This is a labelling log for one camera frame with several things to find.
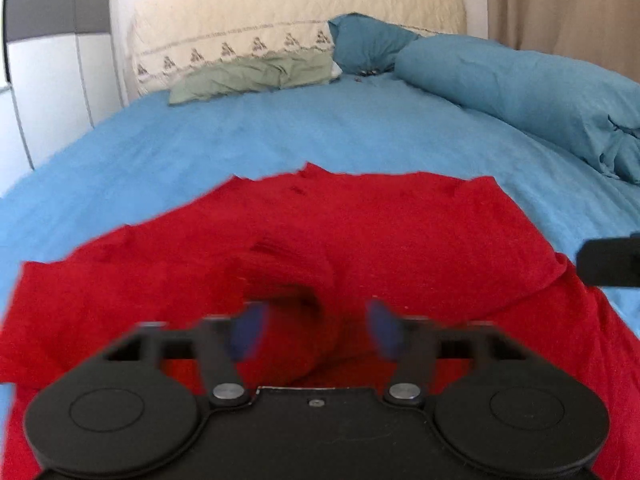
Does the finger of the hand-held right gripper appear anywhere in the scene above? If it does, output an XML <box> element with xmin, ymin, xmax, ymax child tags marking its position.
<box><xmin>576</xmin><ymin>232</ymin><xmax>640</xmax><ymax>289</ymax></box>

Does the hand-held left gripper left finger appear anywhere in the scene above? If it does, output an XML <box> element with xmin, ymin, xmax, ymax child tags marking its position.
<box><xmin>102</xmin><ymin>301</ymin><xmax>271</xmax><ymax>408</ymax></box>

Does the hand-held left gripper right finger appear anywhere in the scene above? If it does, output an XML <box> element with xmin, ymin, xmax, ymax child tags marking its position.
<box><xmin>365</xmin><ymin>299</ymin><xmax>528</xmax><ymax>406</ymax></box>

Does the red garment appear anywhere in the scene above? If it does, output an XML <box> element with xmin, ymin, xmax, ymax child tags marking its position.
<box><xmin>0</xmin><ymin>162</ymin><xmax>640</xmax><ymax>480</ymax></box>

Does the blue rolled duvet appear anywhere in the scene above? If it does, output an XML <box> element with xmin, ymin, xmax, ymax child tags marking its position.
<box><xmin>394</xmin><ymin>34</ymin><xmax>640</xmax><ymax>185</ymax></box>

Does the blue bed sheet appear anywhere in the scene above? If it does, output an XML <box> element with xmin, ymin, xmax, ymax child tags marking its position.
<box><xmin>0</xmin><ymin>71</ymin><xmax>640</xmax><ymax>441</ymax></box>

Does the beige curtain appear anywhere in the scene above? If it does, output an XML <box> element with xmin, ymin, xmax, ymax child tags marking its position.
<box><xmin>486</xmin><ymin>0</ymin><xmax>640</xmax><ymax>85</ymax></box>

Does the green pillow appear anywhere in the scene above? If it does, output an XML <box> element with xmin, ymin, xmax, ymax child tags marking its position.
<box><xmin>168</xmin><ymin>52</ymin><xmax>343</xmax><ymax>107</ymax></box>

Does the cream patterned pillow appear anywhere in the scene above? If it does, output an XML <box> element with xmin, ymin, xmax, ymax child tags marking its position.
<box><xmin>129</xmin><ymin>20</ymin><xmax>337</xmax><ymax>97</ymax></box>

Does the teal pillow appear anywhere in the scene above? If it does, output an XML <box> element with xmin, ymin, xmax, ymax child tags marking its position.
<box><xmin>327</xmin><ymin>12</ymin><xmax>422</xmax><ymax>75</ymax></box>

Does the cream quilted headboard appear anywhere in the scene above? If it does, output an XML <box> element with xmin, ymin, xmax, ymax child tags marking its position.
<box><xmin>127</xmin><ymin>0</ymin><xmax>468</xmax><ymax>101</ymax></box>

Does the white and grey wardrobe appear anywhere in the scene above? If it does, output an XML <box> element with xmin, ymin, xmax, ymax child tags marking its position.
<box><xmin>0</xmin><ymin>0</ymin><xmax>126</xmax><ymax>196</ymax></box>

